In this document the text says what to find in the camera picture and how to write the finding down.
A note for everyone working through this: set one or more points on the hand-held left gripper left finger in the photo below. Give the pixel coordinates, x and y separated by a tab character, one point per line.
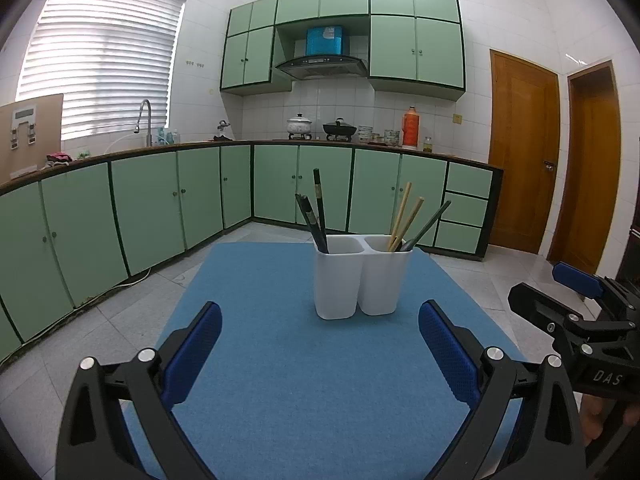
192	355

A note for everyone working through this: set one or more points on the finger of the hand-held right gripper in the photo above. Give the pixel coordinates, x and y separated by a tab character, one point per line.
537	306
577	280

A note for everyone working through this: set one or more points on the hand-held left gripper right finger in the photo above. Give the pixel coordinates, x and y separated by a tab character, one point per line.
447	355

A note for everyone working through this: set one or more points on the white double utensil holder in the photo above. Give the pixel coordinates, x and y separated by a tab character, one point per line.
340	285

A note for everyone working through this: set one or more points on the grey chopstick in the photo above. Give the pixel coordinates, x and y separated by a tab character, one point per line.
301	207
432	220

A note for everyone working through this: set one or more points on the wooden chopstick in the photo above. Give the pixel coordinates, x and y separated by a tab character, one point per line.
411	217
401	210

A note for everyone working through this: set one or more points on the black chopstick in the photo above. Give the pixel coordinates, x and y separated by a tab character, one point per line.
314	225
320	210

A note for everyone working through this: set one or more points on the person's right hand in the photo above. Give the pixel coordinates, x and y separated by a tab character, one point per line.
593	417

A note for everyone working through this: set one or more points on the black flat panel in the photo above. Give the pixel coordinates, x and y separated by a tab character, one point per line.
634	255

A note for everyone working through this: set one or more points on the plain wooden door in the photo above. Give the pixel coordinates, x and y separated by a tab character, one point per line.
590	170

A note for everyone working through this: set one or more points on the blue tablecloth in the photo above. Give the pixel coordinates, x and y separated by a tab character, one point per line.
310	385

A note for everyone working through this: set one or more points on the green base cabinets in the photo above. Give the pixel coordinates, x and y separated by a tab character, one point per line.
145	210

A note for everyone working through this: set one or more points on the glass jar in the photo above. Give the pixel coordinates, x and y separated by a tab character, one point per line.
427	145

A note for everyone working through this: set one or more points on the orange thermos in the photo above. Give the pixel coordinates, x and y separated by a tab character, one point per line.
410	130

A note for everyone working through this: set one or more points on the clear plastic bottle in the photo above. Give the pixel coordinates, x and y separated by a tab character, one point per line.
173	137
162	136

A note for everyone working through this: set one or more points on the small metal tap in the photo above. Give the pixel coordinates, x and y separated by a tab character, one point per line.
224	126

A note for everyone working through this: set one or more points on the metal sink faucet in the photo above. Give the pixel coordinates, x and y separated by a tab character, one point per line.
148	127

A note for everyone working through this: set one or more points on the red cloth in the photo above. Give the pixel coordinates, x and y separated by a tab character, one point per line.
59	158

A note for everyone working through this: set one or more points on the black wok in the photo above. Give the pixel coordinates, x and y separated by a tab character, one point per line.
340	128

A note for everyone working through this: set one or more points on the gas stove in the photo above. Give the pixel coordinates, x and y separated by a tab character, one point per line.
320	137

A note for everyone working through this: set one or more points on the white cooking pot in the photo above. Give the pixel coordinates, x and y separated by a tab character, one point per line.
299	126

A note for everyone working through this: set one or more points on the cardboard board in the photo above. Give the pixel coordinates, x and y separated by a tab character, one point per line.
42	140

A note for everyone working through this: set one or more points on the white window blinds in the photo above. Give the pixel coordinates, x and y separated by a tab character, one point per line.
100	60

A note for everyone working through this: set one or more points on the range hood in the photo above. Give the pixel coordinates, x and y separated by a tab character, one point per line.
320	66

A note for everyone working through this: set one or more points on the blue box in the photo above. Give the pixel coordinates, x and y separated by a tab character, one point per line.
325	41

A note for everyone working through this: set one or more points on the green wall cabinets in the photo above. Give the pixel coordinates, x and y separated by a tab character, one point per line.
395	45

